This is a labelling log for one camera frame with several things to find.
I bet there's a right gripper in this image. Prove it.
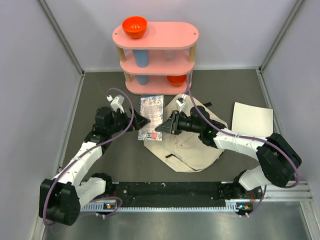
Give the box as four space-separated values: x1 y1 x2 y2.
156 110 202 136

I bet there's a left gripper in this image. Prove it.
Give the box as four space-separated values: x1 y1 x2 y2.
107 106 150 135

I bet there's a floral cover book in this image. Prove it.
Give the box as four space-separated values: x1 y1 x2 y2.
137 95 164 141

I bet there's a cream canvas backpack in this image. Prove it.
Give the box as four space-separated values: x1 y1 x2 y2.
142 93 224 173

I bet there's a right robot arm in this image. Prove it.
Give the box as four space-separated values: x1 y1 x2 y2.
156 105 302 198

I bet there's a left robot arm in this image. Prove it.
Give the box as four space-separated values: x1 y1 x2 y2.
38 106 151 226

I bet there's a blue cup bottom shelf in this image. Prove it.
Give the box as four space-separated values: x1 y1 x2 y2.
135 75 149 86

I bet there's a blue cup shelf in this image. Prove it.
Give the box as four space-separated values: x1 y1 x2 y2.
132 49 149 68
135 75 149 86

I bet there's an orange bowl bottom shelf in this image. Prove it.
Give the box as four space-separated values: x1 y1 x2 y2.
166 74 187 87

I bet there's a pink three-tier shelf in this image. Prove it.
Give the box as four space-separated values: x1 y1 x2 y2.
112 21 199 95

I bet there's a blue cup middle shelf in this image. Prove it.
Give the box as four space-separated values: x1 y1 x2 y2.
132 49 149 68

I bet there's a clear glass cup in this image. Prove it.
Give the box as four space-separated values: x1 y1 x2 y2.
163 50 176 61

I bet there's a white square board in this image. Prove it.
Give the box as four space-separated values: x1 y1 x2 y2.
231 102 274 137

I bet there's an orange bowl on shelf top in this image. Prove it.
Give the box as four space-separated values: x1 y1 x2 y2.
122 16 148 39

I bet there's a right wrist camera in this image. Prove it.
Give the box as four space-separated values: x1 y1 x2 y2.
175 93 187 113

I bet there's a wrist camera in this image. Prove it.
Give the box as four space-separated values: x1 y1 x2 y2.
175 93 187 113
106 94 125 113

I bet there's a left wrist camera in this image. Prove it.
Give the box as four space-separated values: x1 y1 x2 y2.
106 94 125 113

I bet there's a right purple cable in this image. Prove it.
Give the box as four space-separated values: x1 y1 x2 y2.
184 73 302 218

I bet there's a purple cable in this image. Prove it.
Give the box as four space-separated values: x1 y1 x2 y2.
42 87 136 226
184 73 302 218

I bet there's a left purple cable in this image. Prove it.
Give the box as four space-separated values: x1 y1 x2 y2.
42 87 136 226

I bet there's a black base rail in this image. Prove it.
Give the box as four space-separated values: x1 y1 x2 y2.
113 181 238 200

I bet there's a grey cable duct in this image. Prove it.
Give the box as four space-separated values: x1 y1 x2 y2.
80 200 253 213

